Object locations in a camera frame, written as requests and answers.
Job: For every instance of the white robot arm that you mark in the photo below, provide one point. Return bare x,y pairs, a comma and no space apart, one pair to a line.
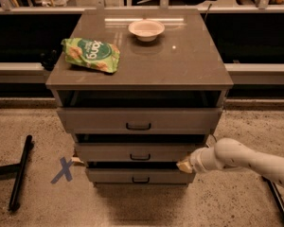
230,153

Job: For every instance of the black stand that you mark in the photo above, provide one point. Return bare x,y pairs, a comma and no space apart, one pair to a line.
19,171
277,196

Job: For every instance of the black stand left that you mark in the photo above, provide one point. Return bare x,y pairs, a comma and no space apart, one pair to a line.
19,171

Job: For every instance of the white bowl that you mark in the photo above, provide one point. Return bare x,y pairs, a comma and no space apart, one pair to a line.
146,30

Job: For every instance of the grey drawer cabinet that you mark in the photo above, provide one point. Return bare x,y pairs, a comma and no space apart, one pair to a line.
180,69

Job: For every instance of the grey top drawer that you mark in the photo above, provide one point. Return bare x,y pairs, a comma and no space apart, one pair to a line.
135,121

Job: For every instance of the blue tape cross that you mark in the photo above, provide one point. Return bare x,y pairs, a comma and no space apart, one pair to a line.
65,171

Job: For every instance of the grey bottom drawer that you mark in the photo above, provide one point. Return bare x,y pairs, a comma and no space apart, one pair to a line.
137,173

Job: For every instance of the black clamp object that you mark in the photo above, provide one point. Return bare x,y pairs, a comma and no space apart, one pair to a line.
48,60

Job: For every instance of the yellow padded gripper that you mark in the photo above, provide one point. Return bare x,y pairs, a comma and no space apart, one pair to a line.
196,163

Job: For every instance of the grey drawer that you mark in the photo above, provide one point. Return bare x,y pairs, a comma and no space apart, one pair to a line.
137,147
137,173
135,121

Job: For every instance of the black stand right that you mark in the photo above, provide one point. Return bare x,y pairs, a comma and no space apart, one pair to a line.
277,196

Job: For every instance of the green snack bag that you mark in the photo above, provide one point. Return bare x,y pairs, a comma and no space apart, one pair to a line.
91,54

